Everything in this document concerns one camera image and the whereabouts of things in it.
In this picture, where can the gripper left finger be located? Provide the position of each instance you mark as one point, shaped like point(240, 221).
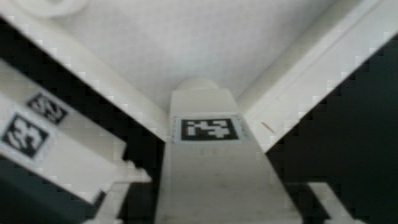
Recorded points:
point(126, 204)

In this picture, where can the white sheet with markers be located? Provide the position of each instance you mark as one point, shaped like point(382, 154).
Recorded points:
point(55, 142)

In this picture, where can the white leg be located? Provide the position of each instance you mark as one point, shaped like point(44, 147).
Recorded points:
point(218, 187)

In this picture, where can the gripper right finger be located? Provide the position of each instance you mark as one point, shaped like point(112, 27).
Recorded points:
point(339, 216)

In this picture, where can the white desk top tray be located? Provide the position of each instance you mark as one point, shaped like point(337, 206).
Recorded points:
point(277, 48)

